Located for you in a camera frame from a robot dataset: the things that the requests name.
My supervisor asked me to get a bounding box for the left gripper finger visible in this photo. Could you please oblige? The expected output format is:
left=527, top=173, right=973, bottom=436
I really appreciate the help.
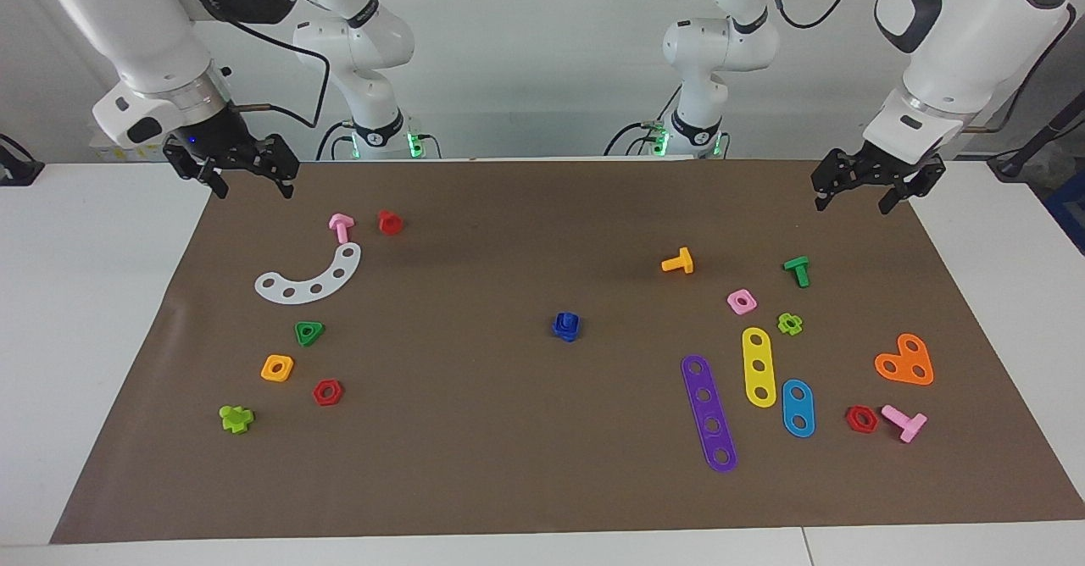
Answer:
left=810, top=148, right=860, bottom=214
left=878, top=157, right=948, bottom=216

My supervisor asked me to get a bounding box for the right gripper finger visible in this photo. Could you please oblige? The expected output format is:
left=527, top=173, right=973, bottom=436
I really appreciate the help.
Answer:
left=162, top=137, right=231, bottom=201
left=251, top=133, right=300, bottom=201

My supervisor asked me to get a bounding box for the white box with yellow labels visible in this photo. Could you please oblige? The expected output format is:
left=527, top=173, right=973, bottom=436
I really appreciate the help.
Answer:
left=92, top=142, right=169, bottom=163

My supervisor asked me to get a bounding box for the black pole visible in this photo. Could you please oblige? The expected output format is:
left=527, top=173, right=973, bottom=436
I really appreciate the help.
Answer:
left=988, top=92, right=1085, bottom=181

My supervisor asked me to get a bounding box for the white curved five-hole plate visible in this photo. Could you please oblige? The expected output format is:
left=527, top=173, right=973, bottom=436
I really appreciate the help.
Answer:
left=254, top=241, right=363, bottom=305

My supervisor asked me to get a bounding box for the blue box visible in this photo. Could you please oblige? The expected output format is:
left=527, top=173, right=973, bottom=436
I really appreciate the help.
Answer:
left=1044, top=172, right=1085, bottom=255

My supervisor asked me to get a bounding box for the black clamp stand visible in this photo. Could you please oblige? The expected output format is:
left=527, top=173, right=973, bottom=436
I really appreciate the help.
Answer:
left=0, top=134, right=45, bottom=187

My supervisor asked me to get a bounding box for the orange heart three-hole plate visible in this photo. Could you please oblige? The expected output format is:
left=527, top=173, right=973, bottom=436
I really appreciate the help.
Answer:
left=874, top=333, right=935, bottom=387

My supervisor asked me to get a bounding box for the yellow three-hole plate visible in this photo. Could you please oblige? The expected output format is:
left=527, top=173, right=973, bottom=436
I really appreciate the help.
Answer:
left=742, top=327, right=777, bottom=408

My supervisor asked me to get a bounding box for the blue two-hole plate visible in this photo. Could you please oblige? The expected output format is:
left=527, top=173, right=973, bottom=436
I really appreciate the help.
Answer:
left=781, top=379, right=816, bottom=439

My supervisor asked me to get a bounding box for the purple four-hole plate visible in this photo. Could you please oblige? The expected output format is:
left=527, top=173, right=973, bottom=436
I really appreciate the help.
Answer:
left=681, top=354, right=738, bottom=474

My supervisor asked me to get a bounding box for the brown table mat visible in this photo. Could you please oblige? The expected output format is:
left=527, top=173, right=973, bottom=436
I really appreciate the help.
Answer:
left=51, top=159, right=1085, bottom=544

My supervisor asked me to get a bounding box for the black base cable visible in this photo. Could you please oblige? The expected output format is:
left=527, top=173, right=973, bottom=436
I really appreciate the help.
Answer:
left=604, top=119, right=670, bottom=158
left=315, top=119, right=357, bottom=162

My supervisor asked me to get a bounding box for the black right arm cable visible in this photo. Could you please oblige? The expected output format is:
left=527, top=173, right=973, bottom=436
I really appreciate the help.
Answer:
left=170, top=0, right=332, bottom=130

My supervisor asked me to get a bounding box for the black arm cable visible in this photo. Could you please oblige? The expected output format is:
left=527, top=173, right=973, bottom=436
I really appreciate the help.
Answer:
left=763, top=0, right=1077, bottom=135
left=170, top=0, right=332, bottom=130

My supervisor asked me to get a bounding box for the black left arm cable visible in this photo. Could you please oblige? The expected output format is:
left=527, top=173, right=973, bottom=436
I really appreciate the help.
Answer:
left=763, top=0, right=1077, bottom=135

